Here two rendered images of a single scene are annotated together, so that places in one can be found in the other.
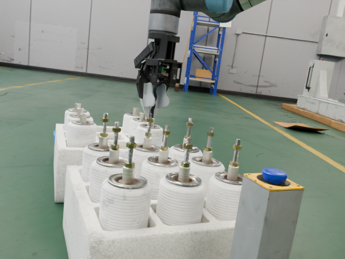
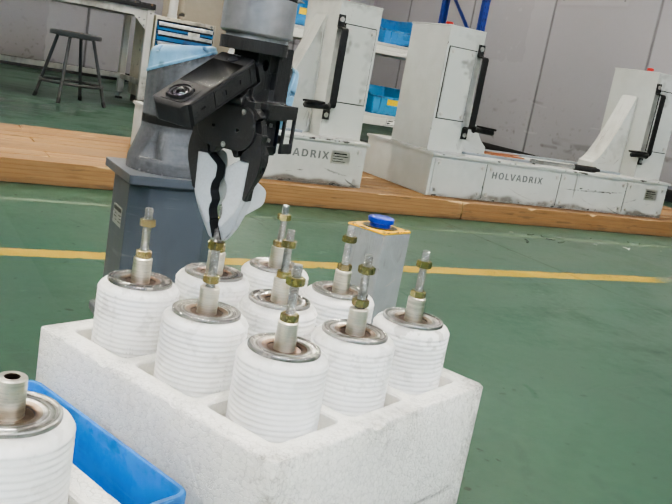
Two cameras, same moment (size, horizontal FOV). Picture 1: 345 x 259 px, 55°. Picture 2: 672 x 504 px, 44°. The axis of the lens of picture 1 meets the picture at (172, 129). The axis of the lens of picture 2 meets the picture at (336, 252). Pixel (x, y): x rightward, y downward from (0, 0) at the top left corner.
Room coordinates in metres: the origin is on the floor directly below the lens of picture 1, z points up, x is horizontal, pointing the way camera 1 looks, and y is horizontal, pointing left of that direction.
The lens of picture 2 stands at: (1.16, 0.88, 0.53)
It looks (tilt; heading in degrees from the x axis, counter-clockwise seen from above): 12 degrees down; 242
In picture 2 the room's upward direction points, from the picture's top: 10 degrees clockwise
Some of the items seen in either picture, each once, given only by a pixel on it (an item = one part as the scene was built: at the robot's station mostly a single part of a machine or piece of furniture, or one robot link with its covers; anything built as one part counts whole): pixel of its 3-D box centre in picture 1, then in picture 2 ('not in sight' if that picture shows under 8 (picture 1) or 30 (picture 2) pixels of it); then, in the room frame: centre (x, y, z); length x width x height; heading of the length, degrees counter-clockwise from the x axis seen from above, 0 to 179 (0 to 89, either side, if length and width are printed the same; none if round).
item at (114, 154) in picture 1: (114, 156); (356, 321); (0.71, 0.12, 0.26); 0.02 x 0.02 x 0.03
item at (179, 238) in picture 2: not in sight; (157, 248); (0.74, -0.60, 0.15); 0.19 x 0.19 x 0.30; 2
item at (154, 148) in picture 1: (147, 148); (206, 312); (0.87, 0.06, 0.25); 0.08 x 0.08 x 0.01
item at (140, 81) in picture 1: (146, 81); (245, 158); (0.86, 0.08, 0.43); 0.05 x 0.02 x 0.09; 125
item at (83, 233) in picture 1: (154, 224); (259, 422); (0.76, 0.01, 0.09); 0.39 x 0.39 x 0.18; 24
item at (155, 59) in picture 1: (161, 59); (250, 98); (0.85, 0.05, 0.49); 0.09 x 0.08 x 0.12; 35
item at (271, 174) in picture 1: (273, 177); (380, 223); (0.52, -0.17, 0.32); 0.04 x 0.04 x 0.02
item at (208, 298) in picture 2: (147, 143); (208, 300); (0.87, 0.06, 0.26); 0.02 x 0.02 x 0.03
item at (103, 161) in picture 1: (113, 162); (354, 332); (0.71, 0.12, 0.25); 0.08 x 0.08 x 0.01
